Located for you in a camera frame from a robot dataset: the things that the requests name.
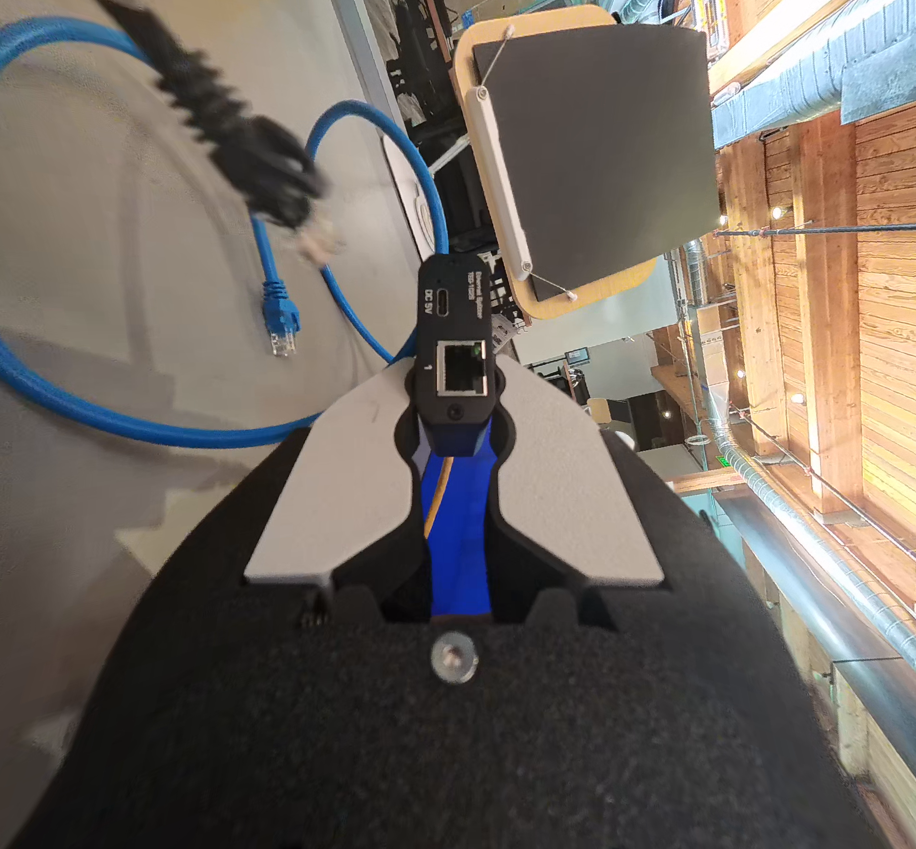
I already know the black ethernet adapter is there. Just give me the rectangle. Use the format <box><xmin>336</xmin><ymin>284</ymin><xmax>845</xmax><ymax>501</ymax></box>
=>
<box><xmin>415</xmin><ymin>254</ymin><xmax>501</xmax><ymax>459</ymax></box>

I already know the blue ethernet cable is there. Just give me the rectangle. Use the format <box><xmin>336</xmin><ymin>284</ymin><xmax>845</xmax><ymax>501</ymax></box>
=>
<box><xmin>0</xmin><ymin>18</ymin><xmax>452</xmax><ymax>451</ymax></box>

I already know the black ethernet cable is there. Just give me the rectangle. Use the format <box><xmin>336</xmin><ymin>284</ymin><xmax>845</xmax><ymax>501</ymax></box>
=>
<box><xmin>93</xmin><ymin>0</ymin><xmax>346</xmax><ymax>268</ymax></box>

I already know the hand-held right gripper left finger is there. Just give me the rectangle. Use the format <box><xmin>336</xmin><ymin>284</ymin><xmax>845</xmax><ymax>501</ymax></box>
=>
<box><xmin>245</xmin><ymin>358</ymin><xmax>434</xmax><ymax>624</ymax></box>

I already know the silver spiral ceiling duct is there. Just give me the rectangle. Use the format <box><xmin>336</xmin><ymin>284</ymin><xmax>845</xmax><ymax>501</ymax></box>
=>
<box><xmin>697</xmin><ymin>391</ymin><xmax>916</xmax><ymax>673</ymax></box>

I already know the silver ribbed ventilation duct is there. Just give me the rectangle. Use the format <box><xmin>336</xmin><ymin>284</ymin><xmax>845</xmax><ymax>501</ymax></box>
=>
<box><xmin>712</xmin><ymin>0</ymin><xmax>916</xmax><ymax>150</ymax></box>

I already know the blue plastic bin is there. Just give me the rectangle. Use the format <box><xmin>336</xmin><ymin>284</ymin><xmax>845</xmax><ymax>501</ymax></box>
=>
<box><xmin>419</xmin><ymin>425</ymin><xmax>496</xmax><ymax>619</ymax></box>

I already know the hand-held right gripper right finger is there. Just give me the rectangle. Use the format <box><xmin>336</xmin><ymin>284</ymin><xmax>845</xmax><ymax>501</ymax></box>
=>
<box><xmin>484</xmin><ymin>354</ymin><xmax>665</xmax><ymax>624</ymax></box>

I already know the orange ethernet cable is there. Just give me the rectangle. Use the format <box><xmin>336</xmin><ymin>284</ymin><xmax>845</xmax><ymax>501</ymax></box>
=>
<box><xmin>422</xmin><ymin>456</ymin><xmax>457</xmax><ymax>540</ymax></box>

